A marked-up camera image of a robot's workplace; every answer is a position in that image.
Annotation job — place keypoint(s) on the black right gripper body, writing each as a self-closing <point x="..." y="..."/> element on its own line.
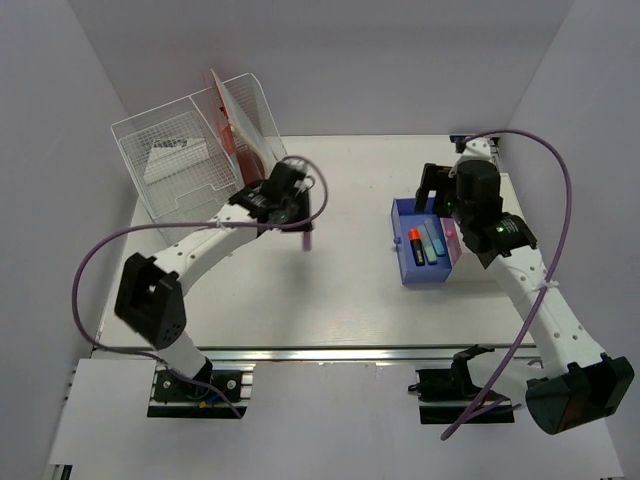
<point x="447" y="206"/>

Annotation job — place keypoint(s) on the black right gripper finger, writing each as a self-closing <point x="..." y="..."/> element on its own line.
<point x="424" y="199"/>
<point x="437" y="176"/>

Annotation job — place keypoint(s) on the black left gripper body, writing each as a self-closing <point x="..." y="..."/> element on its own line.
<point x="287" y="204"/>

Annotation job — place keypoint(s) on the pink highlighter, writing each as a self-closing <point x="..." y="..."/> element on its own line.
<point x="307" y="241"/>

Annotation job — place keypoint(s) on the blue highlighter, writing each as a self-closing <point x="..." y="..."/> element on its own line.
<point x="437" y="243"/>

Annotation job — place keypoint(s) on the orange black highlighter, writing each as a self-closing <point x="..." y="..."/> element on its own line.
<point x="416" y="245"/>

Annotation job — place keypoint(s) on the green highlighter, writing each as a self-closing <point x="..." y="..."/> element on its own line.
<point x="429" y="252"/>

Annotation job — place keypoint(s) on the red plastic folder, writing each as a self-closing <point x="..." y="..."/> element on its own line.
<point x="238" y="137"/>

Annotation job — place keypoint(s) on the purple blue drawer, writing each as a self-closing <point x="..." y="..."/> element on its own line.
<point x="403" y="218"/>

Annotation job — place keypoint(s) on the pink drawer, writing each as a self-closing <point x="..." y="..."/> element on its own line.
<point x="453" y="239"/>

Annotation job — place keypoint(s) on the clear document sleeve with papers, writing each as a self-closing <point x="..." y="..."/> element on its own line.
<point x="248" y="92"/>

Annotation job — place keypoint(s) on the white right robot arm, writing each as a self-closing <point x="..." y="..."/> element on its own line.
<point x="577" y="382"/>

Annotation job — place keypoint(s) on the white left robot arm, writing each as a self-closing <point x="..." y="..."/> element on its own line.
<point x="150" y="297"/>

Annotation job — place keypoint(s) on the white drawer box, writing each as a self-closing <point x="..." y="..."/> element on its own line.
<point x="507" y="232"/>

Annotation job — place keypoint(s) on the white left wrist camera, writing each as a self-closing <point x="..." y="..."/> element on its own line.
<point x="303" y="179"/>

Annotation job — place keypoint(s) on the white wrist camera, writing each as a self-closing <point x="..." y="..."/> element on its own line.
<point x="481" y="148"/>
<point x="303" y="179"/>

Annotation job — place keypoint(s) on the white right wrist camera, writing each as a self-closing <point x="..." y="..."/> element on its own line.
<point x="481" y="148"/>

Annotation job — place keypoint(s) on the white wire file organizer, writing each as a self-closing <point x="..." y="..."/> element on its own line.
<point x="195" y="194"/>

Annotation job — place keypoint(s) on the papers in wire organizer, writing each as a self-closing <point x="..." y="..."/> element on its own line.
<point x="170" y="156"/>

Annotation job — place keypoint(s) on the aluminium table rail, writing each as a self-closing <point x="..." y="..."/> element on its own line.
<point x="342" y="353"/>

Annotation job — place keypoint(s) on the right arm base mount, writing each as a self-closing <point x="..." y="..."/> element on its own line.
<point x="444" y="393"/>

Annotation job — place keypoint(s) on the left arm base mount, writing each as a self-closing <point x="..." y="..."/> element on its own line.
<point x="171" y="398"/>

